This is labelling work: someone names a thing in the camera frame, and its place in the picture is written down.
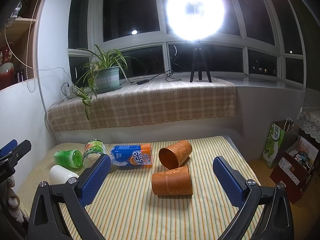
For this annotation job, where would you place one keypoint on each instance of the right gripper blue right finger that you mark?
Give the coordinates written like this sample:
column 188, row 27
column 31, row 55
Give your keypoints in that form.
column 232, row 182

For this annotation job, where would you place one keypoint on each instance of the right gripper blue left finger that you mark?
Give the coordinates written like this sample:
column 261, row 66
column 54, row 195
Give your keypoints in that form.
column 92, row 179

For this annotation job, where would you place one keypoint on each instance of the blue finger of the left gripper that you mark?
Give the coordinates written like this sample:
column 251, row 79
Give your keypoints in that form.
column 16, row 154
column 8, row 147

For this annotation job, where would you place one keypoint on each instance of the blue orange drink cup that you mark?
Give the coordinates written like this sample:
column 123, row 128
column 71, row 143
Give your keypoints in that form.
column 132, row 155

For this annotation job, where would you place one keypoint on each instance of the green transparent cup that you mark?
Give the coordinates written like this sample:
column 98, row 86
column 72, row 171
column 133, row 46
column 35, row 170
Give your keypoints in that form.
column 68, row 159

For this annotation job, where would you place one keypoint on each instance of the white cup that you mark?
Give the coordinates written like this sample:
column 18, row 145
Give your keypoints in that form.
column 59, row 175

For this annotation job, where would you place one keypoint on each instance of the grapefruit green tea cup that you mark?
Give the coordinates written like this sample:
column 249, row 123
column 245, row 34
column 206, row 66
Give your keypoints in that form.
column 93, row 150

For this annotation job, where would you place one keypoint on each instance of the striped table cloth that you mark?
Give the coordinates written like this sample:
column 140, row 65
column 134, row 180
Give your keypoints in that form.
column 126, row 207

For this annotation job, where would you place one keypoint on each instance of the dark red cardboard box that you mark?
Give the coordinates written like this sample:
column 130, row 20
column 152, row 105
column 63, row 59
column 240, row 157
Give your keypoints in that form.
column 296, row 167

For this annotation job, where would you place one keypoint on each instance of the green paper bag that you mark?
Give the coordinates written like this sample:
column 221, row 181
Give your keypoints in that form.
column 281, row 136

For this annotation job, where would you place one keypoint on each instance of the red white vase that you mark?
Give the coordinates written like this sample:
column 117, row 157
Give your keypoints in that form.
column 7, row 67

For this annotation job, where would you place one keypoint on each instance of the plaid windowsill cloth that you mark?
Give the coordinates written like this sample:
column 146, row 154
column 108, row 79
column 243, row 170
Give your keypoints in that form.
column 153, row 103

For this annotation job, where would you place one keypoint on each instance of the white lace cloth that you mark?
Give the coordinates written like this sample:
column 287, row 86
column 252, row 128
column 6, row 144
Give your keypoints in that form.
column 308, row 121

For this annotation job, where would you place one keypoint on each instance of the potted spider plant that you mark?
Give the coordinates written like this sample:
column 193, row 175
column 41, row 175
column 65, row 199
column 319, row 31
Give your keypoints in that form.
column 102, row 74

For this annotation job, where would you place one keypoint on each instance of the wooden shelf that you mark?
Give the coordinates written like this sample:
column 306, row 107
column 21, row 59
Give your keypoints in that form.
column 20, row 34

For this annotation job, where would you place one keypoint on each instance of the black tripod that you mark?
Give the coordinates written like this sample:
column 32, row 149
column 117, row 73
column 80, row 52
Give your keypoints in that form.
column 198, row 62

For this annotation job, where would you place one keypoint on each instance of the ring light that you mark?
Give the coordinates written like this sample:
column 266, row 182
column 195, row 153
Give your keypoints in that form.
column 194, row 20

